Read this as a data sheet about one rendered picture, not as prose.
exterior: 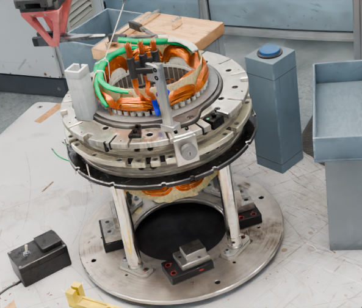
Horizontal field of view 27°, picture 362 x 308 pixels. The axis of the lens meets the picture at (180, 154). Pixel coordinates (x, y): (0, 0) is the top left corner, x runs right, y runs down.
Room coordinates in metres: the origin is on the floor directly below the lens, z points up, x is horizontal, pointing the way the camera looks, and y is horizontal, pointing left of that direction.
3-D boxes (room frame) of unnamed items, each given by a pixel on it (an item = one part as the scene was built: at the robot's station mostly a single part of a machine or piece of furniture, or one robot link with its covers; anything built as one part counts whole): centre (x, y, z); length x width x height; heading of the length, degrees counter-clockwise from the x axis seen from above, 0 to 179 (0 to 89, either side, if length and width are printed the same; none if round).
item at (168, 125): (1.01, 0.01, 1.15); 0.03 x 0.02 x 0.12; 47
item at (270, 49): (1.34, -0.20, 1.04); 0.04 x 0.04 x 0.01
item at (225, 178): (1.06, -0.07, 0.91); 0.02 x 0.02 x 0.21
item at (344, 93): (1.07, -0.28, 0.92); 0.25 x 0.11 x 0.28; 166
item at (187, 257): (1.03, 0.01, 0.83); 0.05 x 0.04 x 0.02; 109
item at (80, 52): (1.55, 0.12, 0.92); 0.17 x 0.11 x 0.28; 139
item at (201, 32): (1.45, 0.00, 1.05); 0.20 x 0.19 x 0.02; 49
